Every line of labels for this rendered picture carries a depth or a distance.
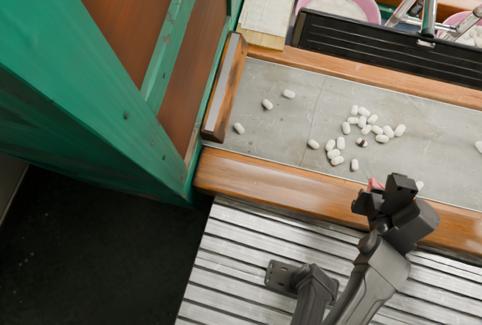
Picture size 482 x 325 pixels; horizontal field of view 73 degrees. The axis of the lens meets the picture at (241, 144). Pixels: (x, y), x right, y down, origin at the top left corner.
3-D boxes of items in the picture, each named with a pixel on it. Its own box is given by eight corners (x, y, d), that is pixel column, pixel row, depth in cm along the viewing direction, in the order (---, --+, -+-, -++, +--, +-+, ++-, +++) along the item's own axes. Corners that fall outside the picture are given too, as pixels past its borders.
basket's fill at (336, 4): (358, 69, 106) (365, 61, 101) (290, 54, 107) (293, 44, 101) (367, 12, 112) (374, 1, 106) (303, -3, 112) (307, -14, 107)
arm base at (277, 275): (273, 260, 84) (266, 289, 82) (349, 284, 83) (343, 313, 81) (270, 258, 91) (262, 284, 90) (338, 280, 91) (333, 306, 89)
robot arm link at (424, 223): (407, 185, 63) (404, 217, 53) (445, 217, 61) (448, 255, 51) (364, 219, 69) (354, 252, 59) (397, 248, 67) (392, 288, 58)
